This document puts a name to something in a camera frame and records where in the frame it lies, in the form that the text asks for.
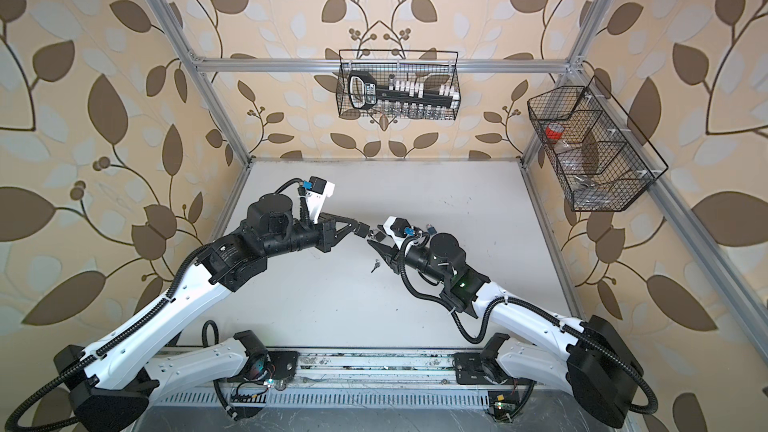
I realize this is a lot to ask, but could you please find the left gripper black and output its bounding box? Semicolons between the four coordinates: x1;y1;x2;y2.
259;209;358;261

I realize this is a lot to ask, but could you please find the black padlock with keys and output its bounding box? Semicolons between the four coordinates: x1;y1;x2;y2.
354;222;371;238

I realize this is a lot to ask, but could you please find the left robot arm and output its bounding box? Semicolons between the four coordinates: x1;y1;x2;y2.
4;176;370;431

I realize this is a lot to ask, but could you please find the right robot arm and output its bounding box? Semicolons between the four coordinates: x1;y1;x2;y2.
367;227;659;428

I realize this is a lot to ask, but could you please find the black socket set holder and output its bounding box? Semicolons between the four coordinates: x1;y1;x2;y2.
346;71;461;112

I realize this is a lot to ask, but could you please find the red capped item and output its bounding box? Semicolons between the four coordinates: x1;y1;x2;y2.
544;122;565;144

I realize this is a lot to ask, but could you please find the clear plastic bag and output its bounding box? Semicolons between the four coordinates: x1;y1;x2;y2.
567;165;635;211

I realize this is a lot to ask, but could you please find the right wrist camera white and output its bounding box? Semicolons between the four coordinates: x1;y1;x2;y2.
382;216;416;248

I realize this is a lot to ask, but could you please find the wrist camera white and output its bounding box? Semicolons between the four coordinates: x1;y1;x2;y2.
302;176;335;223
382;216;416;248

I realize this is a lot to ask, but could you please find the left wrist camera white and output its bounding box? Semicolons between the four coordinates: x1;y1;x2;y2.
302;176;335;223

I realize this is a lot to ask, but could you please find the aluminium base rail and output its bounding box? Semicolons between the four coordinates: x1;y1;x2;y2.
145;342;605;415

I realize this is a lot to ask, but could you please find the back wire basket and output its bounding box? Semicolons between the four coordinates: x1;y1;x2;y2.
335;47;462;121

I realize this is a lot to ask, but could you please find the side wire basket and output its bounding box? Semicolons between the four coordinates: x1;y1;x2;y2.
527;77;668;212

